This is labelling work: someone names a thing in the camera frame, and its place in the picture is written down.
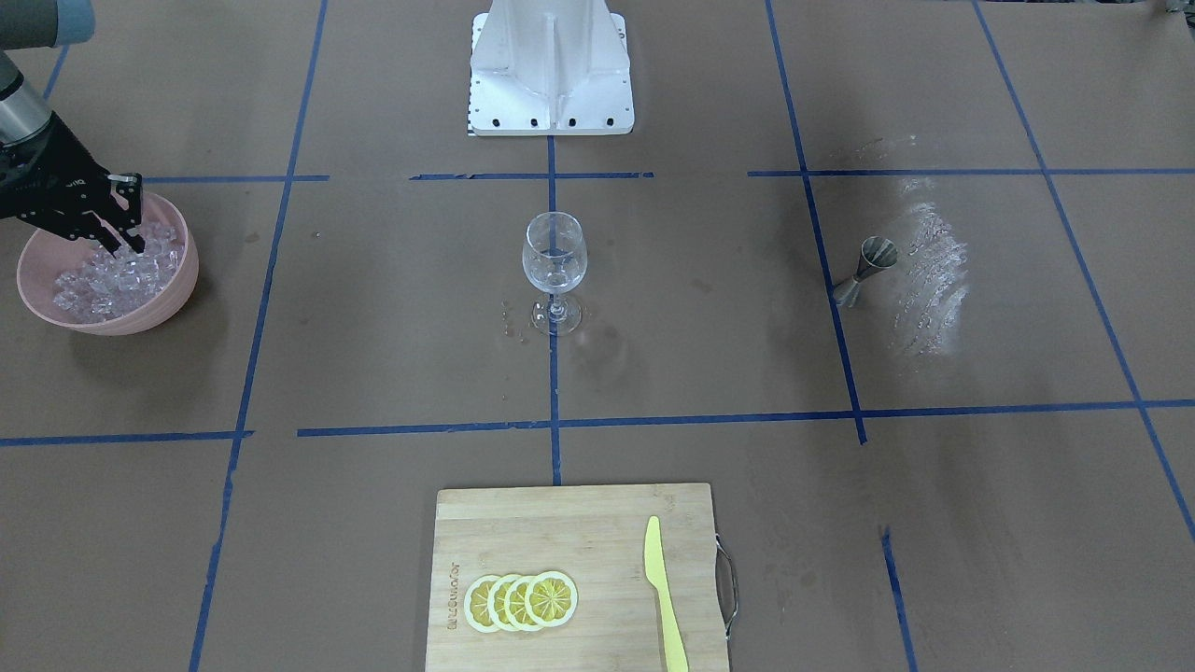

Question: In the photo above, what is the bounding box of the steel jigger measuring cup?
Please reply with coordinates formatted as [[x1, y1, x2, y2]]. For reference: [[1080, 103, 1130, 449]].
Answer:
[[832, 236, 900, 308]]

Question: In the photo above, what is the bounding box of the yellow plastic knife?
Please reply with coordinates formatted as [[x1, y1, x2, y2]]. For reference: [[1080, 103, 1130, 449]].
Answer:
[[643, 515, 690, 671]]

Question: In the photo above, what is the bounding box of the bamboo cutting board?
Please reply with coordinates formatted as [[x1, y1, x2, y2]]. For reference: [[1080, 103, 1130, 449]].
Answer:
[[424, 483, 730, 671]]

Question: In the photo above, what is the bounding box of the clear wine glass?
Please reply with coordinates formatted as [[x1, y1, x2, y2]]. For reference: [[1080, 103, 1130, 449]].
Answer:
[[522, 210, 588, 335]]

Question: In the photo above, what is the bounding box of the clear ice cubes pile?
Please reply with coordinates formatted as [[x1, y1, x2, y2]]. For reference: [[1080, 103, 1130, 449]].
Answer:
[[53, 221, 185, 324]]

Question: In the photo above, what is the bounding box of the lemon slice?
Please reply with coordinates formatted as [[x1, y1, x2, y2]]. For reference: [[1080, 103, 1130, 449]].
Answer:
[[465, 574, 503, 634], [486, 574, 523, 631], [523, 570, 580, 628], [502, 578, 543, 631]]

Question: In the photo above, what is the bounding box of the pink bowl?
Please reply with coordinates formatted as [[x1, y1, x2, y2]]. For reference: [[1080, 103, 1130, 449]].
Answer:
[[16, 191, 200, 336]]

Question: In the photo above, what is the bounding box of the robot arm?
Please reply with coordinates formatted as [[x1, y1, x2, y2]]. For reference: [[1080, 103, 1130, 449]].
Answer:
[[1, 1, 146, 255]]

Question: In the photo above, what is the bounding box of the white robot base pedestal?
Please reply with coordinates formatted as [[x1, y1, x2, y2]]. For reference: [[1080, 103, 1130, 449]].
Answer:
[[467, 1, 636, 136]]

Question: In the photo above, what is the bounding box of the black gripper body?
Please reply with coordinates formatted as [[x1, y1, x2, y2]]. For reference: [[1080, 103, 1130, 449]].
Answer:
[[1, 112, 112, 238]]

